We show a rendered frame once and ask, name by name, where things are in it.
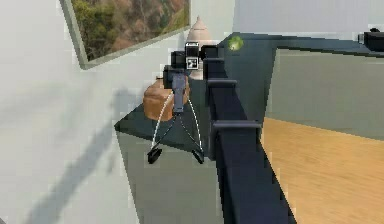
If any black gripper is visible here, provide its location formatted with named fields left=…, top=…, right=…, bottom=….
left=147, top=50, right=206, bottom=165

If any dark grey kitchen counter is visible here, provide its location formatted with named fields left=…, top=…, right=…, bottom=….
left=113, top=31, right=384, bottom=224

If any brown bread loaf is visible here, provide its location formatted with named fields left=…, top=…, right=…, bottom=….
left=142, top=79, right=191, bottom=122

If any pale pink vase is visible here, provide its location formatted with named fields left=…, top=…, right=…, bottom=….
left=185, top=15, right=214, bottom=81

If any green round fruit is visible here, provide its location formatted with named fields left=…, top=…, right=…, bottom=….
left=227, top=35, right=245, bottom=52

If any framed landscape picture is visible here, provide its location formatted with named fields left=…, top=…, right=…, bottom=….
left=59, top=0, right=192, bottom=71

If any black appliance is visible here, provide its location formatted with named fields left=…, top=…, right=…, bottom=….
left=357, top=27, right=384, bottom=53

